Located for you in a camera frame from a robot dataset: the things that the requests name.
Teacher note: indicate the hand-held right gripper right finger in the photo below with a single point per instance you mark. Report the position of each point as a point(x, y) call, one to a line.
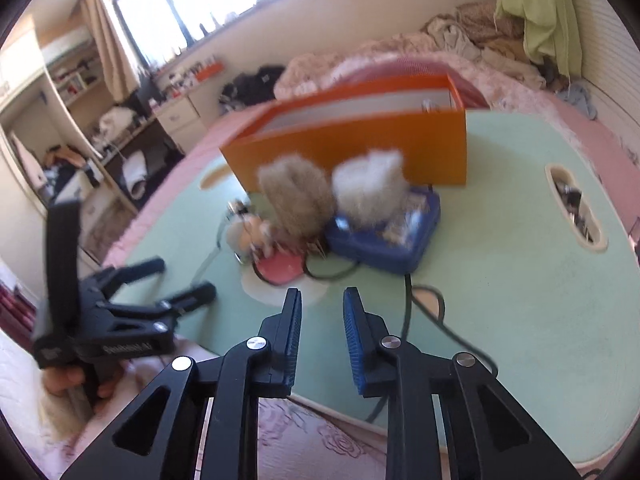
point(352, 340)

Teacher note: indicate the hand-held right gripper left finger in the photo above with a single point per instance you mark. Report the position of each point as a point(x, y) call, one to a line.
point(295, 340)

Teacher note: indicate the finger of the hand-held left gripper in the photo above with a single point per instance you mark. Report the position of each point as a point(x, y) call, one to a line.
point(135, 272)
point(192, 296)

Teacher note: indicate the small cream toy figure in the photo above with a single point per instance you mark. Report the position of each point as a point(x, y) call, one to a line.
point(250, 230)

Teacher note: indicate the blue tin box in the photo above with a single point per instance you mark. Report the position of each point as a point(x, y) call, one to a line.
point(385, 250)

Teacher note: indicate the beige fluffy pompom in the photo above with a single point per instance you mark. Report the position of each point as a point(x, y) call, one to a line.
point(295, 195)

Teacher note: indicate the white fluffy pompom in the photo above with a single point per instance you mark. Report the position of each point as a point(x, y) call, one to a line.
point(367, 185)

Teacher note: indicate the orange cardboard box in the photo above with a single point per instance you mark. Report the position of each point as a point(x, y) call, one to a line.
point(325, 130)

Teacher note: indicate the green cartoon lap desktop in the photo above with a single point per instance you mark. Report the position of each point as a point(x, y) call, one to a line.
point(500, 260)

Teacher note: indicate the person's left hand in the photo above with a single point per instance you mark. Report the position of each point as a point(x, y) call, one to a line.
point(65, 380)

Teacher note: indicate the white slippers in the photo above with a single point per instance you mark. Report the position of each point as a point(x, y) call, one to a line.
point(135, 172)

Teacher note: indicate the cream bag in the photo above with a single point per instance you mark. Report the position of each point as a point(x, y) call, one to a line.
point(117, 120)

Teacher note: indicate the white drawer cabinet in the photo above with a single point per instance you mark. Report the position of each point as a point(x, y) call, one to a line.
point(177, 117)

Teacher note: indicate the small orange box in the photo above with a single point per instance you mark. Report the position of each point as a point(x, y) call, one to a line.
point(209, 72)

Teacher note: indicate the black clothes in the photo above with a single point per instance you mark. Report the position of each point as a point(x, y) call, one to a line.
point(255, 82)

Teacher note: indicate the beige curtain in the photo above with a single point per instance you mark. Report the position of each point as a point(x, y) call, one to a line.
point(107, 45)

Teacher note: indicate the cream floral comforter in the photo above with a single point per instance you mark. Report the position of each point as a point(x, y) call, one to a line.
point(310, 67)

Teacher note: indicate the crumpled foil wrappers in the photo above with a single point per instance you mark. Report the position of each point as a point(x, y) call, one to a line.
point(572, 200)

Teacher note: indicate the light blue cloth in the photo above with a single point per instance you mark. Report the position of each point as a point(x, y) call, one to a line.
point(580, 100)

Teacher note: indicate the pile of beige clothes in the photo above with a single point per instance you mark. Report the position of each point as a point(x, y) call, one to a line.
point(480, 30)

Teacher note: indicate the light green hanging garment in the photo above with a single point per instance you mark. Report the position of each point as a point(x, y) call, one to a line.
point(540, 10)

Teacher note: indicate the white louvred closet doors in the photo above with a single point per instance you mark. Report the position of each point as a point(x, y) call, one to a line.
point(610, 60)

